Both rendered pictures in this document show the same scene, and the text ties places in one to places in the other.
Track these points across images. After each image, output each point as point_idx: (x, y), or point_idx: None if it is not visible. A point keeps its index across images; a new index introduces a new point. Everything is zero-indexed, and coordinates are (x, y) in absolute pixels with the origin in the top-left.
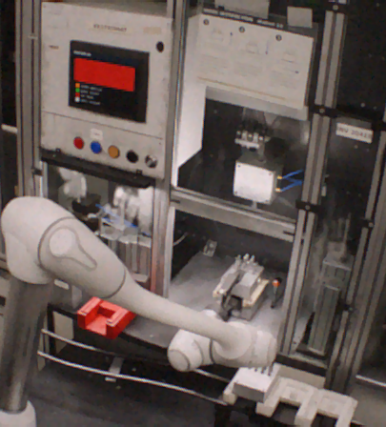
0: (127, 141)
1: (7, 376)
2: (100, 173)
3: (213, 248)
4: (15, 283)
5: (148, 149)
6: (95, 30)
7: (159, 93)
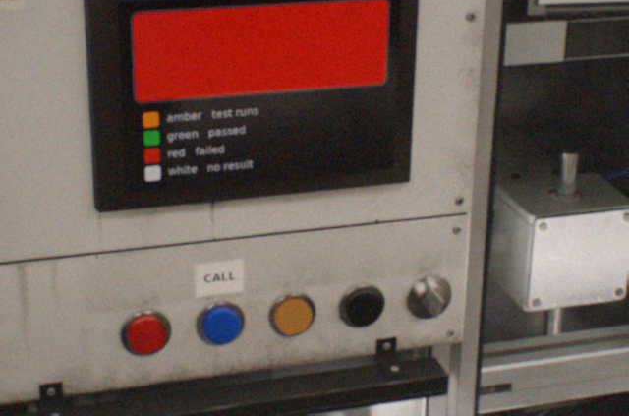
0: (340, 263)
1: None
2: (281, 403)
3: None
4: None
5: (416, 263)
6: None
7: (455, 69)
